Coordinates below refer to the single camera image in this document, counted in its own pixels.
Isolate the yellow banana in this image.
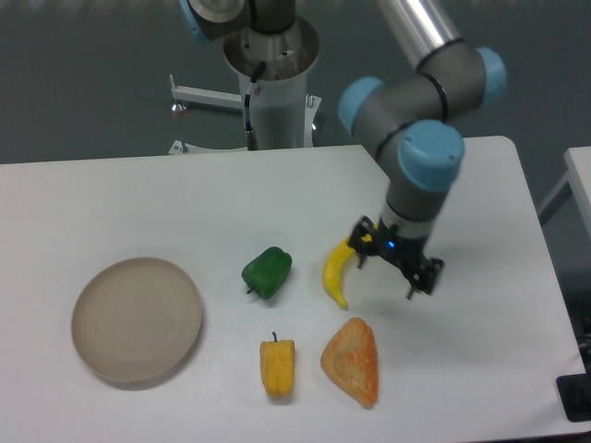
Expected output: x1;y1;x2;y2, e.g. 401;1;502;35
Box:
322;237;366;310

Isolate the beige round plate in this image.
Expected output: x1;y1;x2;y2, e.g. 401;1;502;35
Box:
70;257;203;386

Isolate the yellow bell pepper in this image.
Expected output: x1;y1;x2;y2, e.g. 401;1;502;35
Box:
259;331;296;400

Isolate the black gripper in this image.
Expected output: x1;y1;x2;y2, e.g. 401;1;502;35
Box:
347;216;444;299

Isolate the white side table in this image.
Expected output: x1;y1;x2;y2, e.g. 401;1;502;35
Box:
537;147;590;232

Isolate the orange pumpkin slice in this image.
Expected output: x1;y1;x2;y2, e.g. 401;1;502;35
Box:
320;317;380;409

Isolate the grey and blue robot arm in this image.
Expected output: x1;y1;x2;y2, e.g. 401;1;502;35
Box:
180;1;507;308

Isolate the black device at table edge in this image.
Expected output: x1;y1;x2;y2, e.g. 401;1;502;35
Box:
556;373;590;423

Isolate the green bell pepper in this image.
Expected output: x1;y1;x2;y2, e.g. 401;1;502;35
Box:
241;246;293;300

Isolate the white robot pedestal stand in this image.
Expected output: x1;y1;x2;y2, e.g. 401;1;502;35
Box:
170;16;321;150

